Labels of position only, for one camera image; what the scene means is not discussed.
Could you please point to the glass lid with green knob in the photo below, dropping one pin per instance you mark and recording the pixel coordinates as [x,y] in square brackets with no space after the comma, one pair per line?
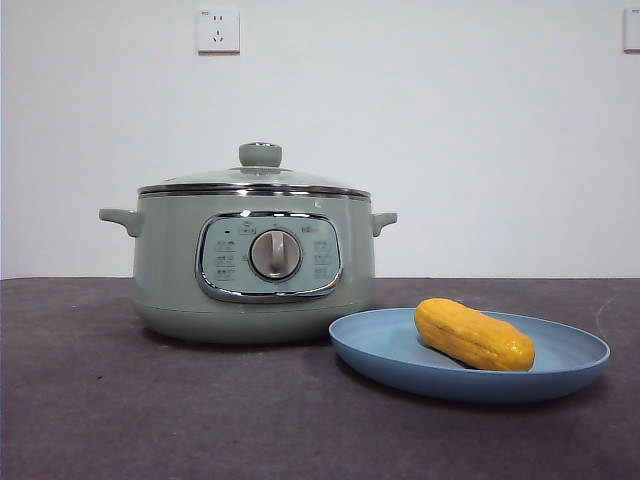
[260,155]

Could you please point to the yellow corn cob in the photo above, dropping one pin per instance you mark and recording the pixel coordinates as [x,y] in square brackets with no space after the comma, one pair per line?
[472,335]

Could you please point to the blue round plate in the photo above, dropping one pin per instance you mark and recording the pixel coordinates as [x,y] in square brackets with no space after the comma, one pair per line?
[380,345]

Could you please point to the pale green electric steamer pot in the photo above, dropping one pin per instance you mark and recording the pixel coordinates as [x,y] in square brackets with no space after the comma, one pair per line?
[170,260]

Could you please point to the white wall socket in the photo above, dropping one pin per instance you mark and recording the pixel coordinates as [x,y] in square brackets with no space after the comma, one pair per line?
[219,30]

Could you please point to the white wall plate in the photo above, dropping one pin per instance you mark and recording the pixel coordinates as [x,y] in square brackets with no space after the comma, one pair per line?
[632,30]

